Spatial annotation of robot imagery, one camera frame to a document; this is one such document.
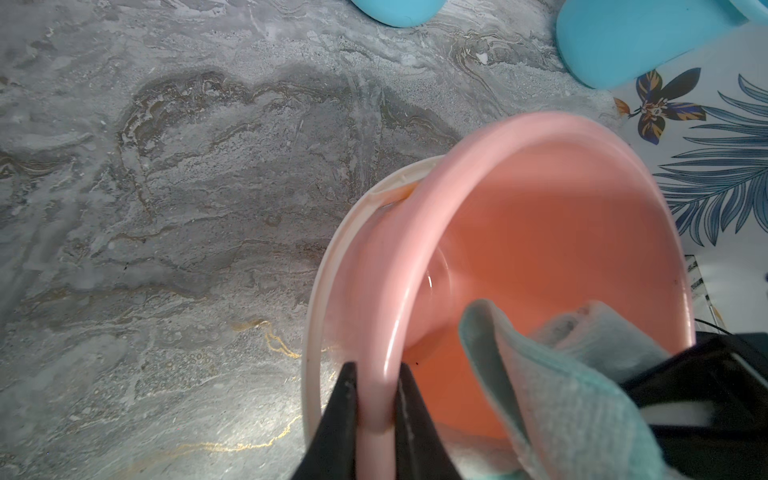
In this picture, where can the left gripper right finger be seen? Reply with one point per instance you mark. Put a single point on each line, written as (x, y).
(419, 452)

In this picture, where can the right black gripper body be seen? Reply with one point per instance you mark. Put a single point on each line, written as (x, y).
(707, 407)

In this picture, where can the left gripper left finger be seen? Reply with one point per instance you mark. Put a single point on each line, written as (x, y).
(331, 453)

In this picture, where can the mint green microfiber cloth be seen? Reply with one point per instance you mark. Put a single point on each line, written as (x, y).
(558, 393)

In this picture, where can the pink plastic bucket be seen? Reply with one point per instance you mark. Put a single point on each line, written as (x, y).
(538, 213)

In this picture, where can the teal bucket on wall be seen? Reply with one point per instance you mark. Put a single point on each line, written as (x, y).
(605, 43)

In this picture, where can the teal bucket with white handle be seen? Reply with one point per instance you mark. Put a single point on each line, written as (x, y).
(400, 13)

